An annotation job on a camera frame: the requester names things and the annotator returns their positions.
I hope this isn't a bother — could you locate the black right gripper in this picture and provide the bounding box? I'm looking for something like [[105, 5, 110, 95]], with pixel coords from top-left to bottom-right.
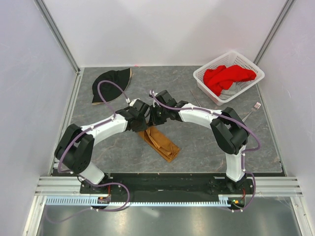
[[148, 104, 168, 127]]

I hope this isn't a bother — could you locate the orange cloth napkin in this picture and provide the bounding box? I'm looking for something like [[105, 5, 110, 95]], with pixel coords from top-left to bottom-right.
[[138, 127, 180, 163]]

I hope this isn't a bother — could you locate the white plastic basket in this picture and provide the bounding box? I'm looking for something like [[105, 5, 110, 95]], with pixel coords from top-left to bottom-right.
[[193, 51, 265, 106]]

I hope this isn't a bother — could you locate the silver fork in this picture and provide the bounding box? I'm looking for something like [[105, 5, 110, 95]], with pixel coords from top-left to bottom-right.
[[242, 102, 261, 122]]

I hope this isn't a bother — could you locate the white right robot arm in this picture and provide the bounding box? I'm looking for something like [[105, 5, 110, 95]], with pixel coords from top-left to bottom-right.
[[150, 90, 250, 194]]

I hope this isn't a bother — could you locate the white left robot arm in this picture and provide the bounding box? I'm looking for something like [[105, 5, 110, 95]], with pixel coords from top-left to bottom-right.
[[54, 99, 150, 193]]

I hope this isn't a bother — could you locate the black bucket hat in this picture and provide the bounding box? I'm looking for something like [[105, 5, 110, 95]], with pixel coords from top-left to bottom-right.
[[92, 68, 132, 105]]

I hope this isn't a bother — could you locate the red cloth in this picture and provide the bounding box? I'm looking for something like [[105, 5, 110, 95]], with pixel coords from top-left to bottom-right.
[[203, 65, 256, 96]]

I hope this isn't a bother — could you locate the grey cloth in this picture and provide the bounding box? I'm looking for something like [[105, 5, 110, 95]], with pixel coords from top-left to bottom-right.
[[219, 83, 242, 100]]

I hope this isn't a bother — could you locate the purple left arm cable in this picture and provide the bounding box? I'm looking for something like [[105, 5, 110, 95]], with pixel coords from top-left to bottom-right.
[[45, 80, 131, 223]]

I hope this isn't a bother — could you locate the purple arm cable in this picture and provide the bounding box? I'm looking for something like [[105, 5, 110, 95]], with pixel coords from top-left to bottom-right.
[[149, 89, 261, 213], [45, 80, 131, 223]]

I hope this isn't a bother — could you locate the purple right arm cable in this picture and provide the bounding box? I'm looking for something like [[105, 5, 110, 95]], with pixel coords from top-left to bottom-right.
[[149, 89, 261, 213]]

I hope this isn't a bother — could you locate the slotted cable duct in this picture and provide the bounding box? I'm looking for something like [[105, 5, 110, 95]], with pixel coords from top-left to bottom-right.
[[46, 196, 236, 207]]

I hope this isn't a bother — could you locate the aluminium front rail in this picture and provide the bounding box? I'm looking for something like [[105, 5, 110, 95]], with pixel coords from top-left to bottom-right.
[[35, 177, 303, 197]]

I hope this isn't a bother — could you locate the left aluminium frame post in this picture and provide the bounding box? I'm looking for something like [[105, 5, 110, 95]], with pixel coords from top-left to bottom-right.
[[34, 0, 80, 74]]

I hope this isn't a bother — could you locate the aluminium frame post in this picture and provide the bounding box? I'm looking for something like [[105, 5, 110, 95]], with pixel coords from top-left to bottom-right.
[[253, 0, 296, 65], [34, 0, 80, 74]]

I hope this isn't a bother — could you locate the right aluminium frame post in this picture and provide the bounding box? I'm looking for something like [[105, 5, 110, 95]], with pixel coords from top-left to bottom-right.
[[253, 0, 296, 65]]

